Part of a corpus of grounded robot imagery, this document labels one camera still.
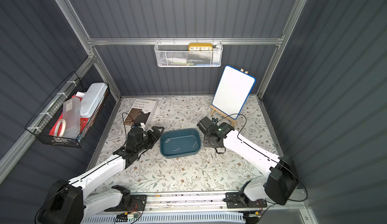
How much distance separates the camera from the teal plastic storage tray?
90 cm

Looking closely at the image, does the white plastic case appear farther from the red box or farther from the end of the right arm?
the end of the right arm

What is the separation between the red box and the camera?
2.07 feet

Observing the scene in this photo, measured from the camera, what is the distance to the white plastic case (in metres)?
0.71

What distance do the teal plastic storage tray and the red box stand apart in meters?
0.42
